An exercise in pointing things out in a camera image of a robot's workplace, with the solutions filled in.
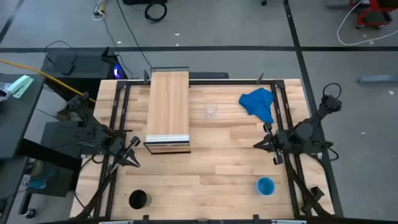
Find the black computer case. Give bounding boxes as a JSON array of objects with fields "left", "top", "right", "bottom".
[{"left": 40, "top": 46, "right": 129, "bottom": 96}]

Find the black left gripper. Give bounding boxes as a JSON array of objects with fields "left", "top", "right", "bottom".
[{"left": 104, "top": 136, "right": 141, "bottom": 175}]

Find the blue cloth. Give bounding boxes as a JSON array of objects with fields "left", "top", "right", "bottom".
[{"left": 238, "top": 87, "right": 275, "bottom": 124}]

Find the red cart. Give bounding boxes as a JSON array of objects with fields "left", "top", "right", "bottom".
[{"left": 348, "top": 0, "right": 398, "bottom": 30}]

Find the white and yellow plug cluster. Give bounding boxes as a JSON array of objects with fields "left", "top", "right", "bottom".
[{"left": 91, "top": 0, "right": 109, "bottom": 22}]

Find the black cup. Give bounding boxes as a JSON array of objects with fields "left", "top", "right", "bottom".
[{"left": 128, "top": 189, "right": 152, "bottom": 210}]

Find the black power strip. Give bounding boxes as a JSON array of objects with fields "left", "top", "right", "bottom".
[{"left": 188, "top": 72, "right": 230, "bottom": 80}]

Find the coiled black cable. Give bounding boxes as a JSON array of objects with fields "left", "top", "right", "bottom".
[{"left": 144, "top": 1, "right": 168, "bottom": 24}]

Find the black metal table frame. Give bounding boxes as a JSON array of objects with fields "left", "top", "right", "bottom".
[{"left": 74, "top": 79, "right": 345, "bottom": 218}]

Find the wooden shelf with black frame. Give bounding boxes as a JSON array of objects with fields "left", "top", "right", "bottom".
[{"left": 142, "top": 66, "right": 192, "bottom": 156}]

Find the grey metal bar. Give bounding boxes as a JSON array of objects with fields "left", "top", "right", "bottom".
[{"left": 356, "top": 73, "right": 398, "bottom": 85}]

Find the black side desk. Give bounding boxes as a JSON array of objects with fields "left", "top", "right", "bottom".
[{"left": 0, "top": 73, "right": 46, "bottom": 159}]

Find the light blue plastic cup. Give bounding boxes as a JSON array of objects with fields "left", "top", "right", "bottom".
[{"left": 255, "top": 176, "right": 276, "bottom": 197}]

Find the yellow floor cable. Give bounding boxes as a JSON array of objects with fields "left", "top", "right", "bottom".
[{"left": 0, "top": 58, "right": 96, "bottom": 103}]

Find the long black floor cable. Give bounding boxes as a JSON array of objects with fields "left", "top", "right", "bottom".
[{"left": 115, "top": 0, "right": 155, "bottom": 71}]

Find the clear glass cup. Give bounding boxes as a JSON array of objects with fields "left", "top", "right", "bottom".
[{"left": 203, "top": 104, "right": 219, "bottom": 121}]

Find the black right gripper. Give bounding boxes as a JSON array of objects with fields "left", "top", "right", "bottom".
[{"left": 253, "top": 123, "right": 293, "bottom": 166}]

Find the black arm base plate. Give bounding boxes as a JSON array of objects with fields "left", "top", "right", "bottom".
[{"left": 80, "top": 136, "right": 108, "bottom": 157}]

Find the teal object under desk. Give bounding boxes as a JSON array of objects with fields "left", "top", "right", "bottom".
[{"left": 26, "top": 178, "right": 48, "bottom": 190}]

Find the white floor cable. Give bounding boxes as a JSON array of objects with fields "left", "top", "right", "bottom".
[{"left": 336, "top": 0, "right": 398, "bottom": 47}]

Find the mint green stapler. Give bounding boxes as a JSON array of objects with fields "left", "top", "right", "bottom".
[{"left": 6, "top": 75, "right": 34, "bottom": 100}]

